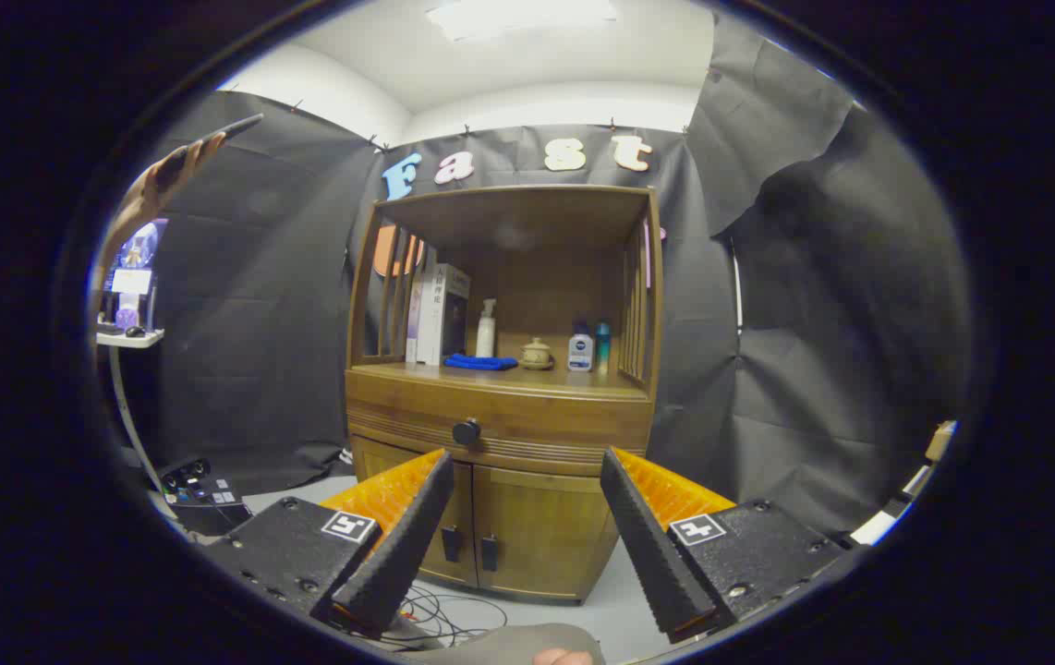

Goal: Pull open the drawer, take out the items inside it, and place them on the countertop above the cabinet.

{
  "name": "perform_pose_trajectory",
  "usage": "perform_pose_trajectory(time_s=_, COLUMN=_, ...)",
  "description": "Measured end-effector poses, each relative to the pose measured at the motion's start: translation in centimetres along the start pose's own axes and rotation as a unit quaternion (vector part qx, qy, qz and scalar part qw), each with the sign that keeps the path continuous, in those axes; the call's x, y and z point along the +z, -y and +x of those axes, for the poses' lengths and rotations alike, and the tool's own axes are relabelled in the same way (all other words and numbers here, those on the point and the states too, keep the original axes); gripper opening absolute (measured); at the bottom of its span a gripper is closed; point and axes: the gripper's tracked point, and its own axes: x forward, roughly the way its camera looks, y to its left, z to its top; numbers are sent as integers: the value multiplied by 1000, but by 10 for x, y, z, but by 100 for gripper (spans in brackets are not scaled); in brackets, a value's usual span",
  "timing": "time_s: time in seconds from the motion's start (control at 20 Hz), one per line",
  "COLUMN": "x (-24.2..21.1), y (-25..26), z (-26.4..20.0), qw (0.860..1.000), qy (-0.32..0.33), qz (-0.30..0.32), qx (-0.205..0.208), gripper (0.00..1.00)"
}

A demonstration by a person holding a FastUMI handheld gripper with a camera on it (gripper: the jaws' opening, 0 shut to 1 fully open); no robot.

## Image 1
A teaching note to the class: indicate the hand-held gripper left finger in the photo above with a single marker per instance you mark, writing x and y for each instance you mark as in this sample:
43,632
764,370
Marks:
407,545

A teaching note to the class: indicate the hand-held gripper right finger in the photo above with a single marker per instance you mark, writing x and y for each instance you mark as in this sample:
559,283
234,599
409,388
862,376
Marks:
648,545

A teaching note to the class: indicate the black round drawer knob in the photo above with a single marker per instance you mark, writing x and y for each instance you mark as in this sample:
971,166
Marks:
466,431

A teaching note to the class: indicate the wooden drawer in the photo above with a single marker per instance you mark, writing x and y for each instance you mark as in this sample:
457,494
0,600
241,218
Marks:
564,425

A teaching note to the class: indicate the dark smartphone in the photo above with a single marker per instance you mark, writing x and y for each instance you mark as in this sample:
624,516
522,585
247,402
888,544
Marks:
232,126

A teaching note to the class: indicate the wooden countertop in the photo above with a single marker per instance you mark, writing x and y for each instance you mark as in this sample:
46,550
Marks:
546,380

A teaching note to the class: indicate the wooden cabinet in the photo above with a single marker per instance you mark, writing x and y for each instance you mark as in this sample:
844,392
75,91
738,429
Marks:
509,212

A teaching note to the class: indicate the blue folded cloth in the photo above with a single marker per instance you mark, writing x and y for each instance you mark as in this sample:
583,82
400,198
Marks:
479,362

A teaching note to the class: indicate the black electronic box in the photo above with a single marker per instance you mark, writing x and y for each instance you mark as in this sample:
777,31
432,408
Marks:
213,513

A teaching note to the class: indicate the white lotion bottle blue cap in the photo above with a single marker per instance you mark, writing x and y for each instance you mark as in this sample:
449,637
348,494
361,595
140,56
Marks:
580,353

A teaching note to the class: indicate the teal slim bottle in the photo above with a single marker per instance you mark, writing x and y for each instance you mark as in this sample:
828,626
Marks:
602,346

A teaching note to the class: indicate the beige lidded teacup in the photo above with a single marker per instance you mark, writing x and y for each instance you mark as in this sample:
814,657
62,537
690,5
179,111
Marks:
536,356

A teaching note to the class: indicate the thin purple book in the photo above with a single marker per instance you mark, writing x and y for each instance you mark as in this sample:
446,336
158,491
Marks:
414,323

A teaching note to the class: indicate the white spray bottle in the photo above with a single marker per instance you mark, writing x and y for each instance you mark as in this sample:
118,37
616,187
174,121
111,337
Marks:
486,337

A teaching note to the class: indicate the white furniture edge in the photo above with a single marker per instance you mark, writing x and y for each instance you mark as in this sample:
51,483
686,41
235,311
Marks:
874,528

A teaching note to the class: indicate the thick white book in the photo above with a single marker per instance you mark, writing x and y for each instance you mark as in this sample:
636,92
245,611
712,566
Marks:
435,319

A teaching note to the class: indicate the white monitor stand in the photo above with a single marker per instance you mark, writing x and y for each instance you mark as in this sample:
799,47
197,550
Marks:
135,340

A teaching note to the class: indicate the computer monitor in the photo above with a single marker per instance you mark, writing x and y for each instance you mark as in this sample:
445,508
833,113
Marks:
141,245

